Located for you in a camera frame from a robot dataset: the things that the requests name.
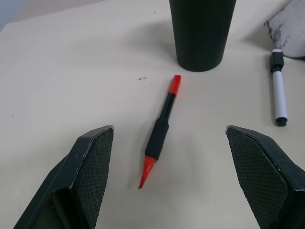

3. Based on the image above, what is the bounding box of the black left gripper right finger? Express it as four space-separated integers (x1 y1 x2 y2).
225 125 305 229

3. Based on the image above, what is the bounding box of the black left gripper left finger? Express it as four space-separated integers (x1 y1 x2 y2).
13 125 115 229

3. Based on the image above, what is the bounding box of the white and black marker pen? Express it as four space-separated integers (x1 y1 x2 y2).
269 48 289 127

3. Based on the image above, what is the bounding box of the red and black marker pen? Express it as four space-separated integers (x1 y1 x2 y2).
137 74 182 190

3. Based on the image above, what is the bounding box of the grey stained cloth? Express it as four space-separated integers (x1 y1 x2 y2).
263 0 305 60

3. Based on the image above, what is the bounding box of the black pen holder cup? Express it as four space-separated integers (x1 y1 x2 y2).
168 0 237 73

